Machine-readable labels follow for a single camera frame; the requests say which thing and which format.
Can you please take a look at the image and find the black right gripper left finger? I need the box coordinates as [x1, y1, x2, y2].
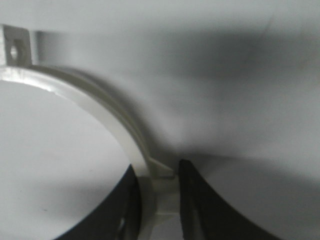
[58, 165, 142, 240]

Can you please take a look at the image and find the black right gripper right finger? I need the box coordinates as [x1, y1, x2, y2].
[178, 159, 278, 240]

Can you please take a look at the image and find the white half pipe clamp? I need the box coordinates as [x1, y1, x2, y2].
[0, 24, 180, 240]

